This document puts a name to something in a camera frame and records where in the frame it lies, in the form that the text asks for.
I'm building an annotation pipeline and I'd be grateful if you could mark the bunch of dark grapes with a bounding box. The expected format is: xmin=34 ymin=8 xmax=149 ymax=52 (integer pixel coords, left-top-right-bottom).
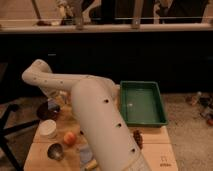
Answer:
xmin=133 ymin=130 xmax=143 ymax=149

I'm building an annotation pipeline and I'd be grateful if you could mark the dark purple bowl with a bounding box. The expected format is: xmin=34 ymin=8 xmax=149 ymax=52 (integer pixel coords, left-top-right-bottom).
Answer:
xmin=36 ymin=102 xmax=60 ymax=120

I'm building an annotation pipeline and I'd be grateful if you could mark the small metal cup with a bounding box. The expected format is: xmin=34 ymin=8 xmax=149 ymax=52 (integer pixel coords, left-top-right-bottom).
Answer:
xmin=47 ymin=143 xmax=64 ymax=161

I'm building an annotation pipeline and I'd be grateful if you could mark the blue folded cloth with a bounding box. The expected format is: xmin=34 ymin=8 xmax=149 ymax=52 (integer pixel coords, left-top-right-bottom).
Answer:
xmin=78 ymin=144 xmax=93 ymax=166

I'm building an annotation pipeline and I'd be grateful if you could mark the blue sponge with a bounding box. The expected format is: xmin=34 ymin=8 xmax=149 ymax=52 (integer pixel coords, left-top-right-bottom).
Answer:
xmin=48 ymin=102 xmax=60 ymax=111

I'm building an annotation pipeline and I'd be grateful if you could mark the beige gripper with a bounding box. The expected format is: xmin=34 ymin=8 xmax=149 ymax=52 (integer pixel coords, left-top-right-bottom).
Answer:
xmin=53 ymin=91 xmax=70 ymax=107

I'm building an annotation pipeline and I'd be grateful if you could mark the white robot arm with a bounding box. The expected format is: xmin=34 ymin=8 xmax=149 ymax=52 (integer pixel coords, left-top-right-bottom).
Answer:
xmin=22 ymin=59 xmax=151 ymax=171

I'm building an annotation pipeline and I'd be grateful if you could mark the orange fruit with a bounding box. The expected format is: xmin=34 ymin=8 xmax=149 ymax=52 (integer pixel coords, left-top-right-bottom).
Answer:
xmin=63 ymin=132 xmax=77 ymax=146

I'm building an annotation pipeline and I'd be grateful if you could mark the black office chair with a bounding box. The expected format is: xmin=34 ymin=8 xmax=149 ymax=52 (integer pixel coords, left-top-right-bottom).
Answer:
xmin=0 ymin=61 xmax=41 ymax=171

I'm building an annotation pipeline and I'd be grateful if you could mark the green plastic tray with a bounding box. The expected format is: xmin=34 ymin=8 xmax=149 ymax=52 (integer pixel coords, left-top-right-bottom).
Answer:
xmin=120 ymin=81 xmax=168 ymax=127

